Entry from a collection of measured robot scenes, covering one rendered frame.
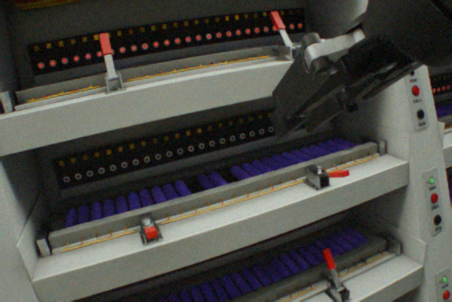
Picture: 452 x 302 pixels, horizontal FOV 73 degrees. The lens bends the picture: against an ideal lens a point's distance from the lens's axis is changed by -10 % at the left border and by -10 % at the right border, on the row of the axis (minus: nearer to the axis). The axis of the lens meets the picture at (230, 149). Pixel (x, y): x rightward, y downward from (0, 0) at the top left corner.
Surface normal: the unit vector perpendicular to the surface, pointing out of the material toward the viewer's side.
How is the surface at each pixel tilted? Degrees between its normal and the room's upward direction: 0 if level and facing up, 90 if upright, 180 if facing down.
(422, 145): 90
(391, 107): 90
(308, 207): 106
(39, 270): 15
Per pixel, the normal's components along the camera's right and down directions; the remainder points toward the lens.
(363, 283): -0.14, -0.94
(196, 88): 0.36, 0.25
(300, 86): -0.94, 0.26
